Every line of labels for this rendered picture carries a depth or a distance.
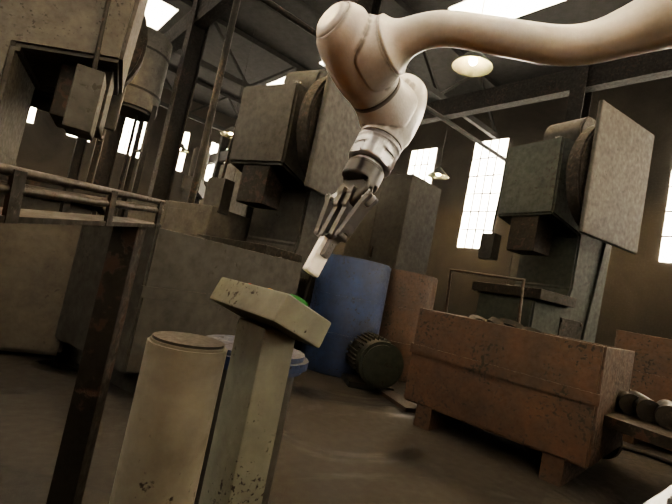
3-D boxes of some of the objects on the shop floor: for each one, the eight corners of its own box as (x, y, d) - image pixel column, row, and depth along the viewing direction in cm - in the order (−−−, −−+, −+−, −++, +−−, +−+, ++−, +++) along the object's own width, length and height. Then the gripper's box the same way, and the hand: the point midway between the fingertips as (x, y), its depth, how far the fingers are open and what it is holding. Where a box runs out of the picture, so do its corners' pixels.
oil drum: (329, 379, 308) (354, 254, 314) (282, 358, 353) (305, 248, 360) (387, 381, 346) (408, 268, 352) (338, 361, 391) (357, 262, 398)
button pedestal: (183, 715, 64) (273, 291, 68) (134, 602, 82) (208, 274, 87) (276, 670, 74) (348, 304, 78) (214, 578, 92) (276, 286, 97)
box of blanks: (116, 401, 183) (158, 219, 189) (32, 351, 230) (68, 207, 236) (280, 384, 267) (306, 258, 272) (193, 350, 314) (217, 244, 320)
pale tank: (65, 271, 725) (129, 14, 759) (56, 266, 795) (115, 30, 829) (123, 280, 783) (181, 41, 817) (110, 274, 854) (164, 54, 888)
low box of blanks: (619, 469, 233) (637, 345, 238) (584, 498, 180) (608, 338, 185) (458, 409, 297) (475, 312, 302) (397, 418, 244) (419, 300, 248)
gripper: (333, 157, 88) (275, 259, 81) (380, 150, 78) (318, 266, 71) (356, 180, 92) (302, 279, 85) (403, 177, 82) (347, 288, 75)
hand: (319, 256), depth 79 cm, fingers closed
